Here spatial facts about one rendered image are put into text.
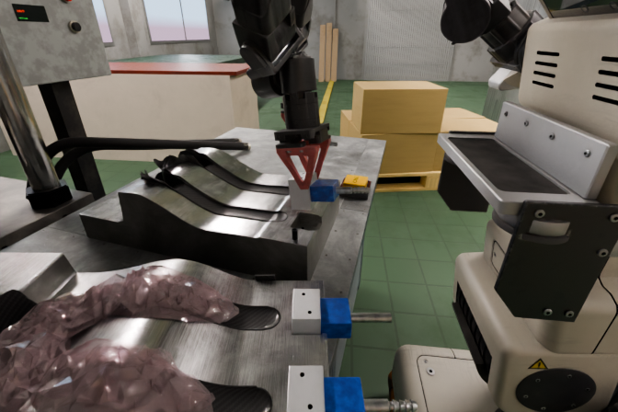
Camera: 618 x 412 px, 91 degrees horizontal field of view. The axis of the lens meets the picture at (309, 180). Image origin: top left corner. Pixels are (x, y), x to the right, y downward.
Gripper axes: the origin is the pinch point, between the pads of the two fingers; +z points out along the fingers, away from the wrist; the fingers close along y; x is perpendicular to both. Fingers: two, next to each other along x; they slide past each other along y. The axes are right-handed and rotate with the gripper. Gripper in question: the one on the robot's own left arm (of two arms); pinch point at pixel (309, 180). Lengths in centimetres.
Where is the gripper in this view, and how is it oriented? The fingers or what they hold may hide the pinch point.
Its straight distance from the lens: 52.7
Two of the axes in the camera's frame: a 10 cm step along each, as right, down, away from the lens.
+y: -3.1, 2.7, -9.1
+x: 9.5, -0.2, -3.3
